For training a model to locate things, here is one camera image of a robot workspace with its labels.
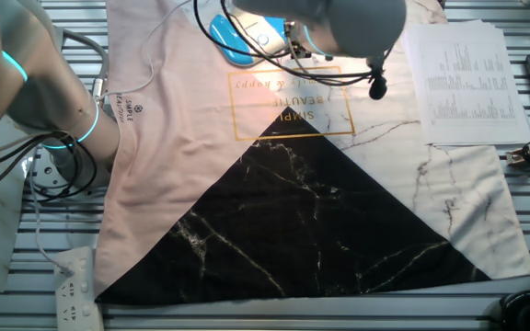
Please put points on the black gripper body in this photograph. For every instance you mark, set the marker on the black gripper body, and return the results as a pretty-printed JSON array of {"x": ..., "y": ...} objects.
[{"x": 298, "y": 41}]

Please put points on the blue white desk lamp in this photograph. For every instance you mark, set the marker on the blue white desk lamp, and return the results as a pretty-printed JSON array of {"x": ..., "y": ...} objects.
[{"x": 230, "y": 43}]

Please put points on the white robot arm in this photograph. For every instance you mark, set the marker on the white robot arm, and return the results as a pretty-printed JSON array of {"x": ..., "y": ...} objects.
[{"x": 39, "y": 83}]

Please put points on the marble pattern tablecloth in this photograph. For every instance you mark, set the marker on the marble pattern tablecloth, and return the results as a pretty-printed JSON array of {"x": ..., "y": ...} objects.
[{"x": 292, "y": 207}]

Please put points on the printed white paper stack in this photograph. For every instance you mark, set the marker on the printed white paper stack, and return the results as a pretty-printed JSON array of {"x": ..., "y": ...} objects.
[{"x": 467, "y": 83}]

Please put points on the white power strip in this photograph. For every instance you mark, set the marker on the white power strip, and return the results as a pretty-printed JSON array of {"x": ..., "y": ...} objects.
[{"x": 76, "y": 294}]

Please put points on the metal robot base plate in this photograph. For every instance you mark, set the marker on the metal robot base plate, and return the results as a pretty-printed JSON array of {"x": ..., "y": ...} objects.
[{"x": 46, "y": 172}]

